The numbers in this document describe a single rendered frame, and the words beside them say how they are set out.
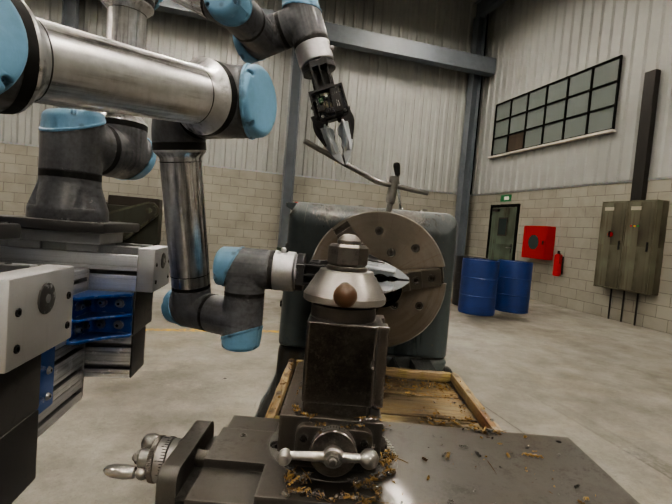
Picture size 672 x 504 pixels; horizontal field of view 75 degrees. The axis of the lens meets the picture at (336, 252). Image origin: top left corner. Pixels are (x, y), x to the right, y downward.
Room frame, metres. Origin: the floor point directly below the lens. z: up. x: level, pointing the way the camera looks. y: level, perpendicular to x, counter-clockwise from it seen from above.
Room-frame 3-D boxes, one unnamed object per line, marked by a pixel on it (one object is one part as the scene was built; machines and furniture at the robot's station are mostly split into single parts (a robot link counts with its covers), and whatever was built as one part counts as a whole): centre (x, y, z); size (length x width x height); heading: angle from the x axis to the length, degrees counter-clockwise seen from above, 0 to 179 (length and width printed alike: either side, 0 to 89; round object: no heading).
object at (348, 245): (0.42, -0.01, 1.17); 0.04 x 0.04 x 0.03
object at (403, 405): (0.78, -0.10, 0.89); 0.36 x 0.30 x 0.04; 89
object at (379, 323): (0.43, -0.02, 1.07); 0.07 x 0.07 x 0.10; 89
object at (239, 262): (0.83, 0.17, 1.10); 0.11 x 0.08 x 0.09; 89
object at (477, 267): (7.20, -2.38, 0.44); 0.59 x 0.59 x 0.88
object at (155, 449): (0.42, 0.17, 0.95); 0.07 x 0.04 x 0.04; 89
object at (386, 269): (0.82, -0.10, 1.12); 0.09 x 0.06 x 0.03; 89
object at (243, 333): (0.84, 0.18, 1.00); 0.11 x 0.08 x 0.11; 64
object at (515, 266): (7.74, -3.16, 0.44); 0.59 x 0.59 x 0.88
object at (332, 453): (0.45, -0.01, 0.99); 0.20 x 0.10 x 0.05; 179
